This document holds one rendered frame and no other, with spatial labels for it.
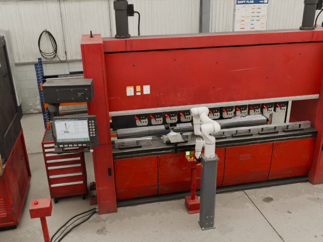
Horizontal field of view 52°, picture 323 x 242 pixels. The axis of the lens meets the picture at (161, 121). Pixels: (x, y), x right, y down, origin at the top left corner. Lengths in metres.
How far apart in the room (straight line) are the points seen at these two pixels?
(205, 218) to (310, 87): 2.36
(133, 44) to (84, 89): 0.90
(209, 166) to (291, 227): 1.42
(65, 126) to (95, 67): 0.75
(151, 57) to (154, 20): 4.30
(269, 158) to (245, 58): 1.55
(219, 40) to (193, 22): 4.36
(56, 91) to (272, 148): 3.11
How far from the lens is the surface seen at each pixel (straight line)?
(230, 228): 4.50
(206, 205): 4.21
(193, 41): 4.20
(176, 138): 4.38
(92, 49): 3.84
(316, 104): 5.33
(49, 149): 4.64
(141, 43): 4.06
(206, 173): 3.95
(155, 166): 4.55
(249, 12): 9.16
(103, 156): 4.27
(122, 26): 4.09
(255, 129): 4.94
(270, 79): 4.76
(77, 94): 3.55
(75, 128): 3.67
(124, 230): 4.45
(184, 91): 4.33
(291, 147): 5.22
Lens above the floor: 2.86
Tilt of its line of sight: 22 degrees down
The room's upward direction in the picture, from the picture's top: 1 degrees counter-clockwise
